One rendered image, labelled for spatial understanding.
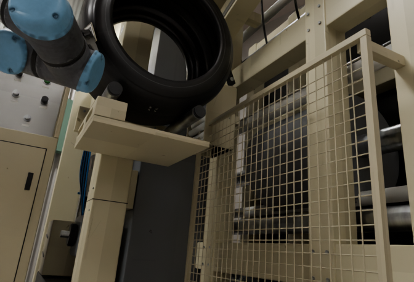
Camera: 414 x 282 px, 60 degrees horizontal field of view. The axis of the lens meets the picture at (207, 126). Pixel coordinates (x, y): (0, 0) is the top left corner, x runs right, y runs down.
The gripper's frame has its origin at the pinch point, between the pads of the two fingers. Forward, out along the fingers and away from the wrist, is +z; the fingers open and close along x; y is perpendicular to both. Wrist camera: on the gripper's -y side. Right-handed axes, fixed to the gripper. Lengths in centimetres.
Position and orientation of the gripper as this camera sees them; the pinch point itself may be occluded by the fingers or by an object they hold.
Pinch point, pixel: (89, 37)
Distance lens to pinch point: 113.6
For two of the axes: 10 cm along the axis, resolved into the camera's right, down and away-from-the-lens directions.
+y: 4.4, 8.9, 1.6
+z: 1.8, -2.6, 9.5
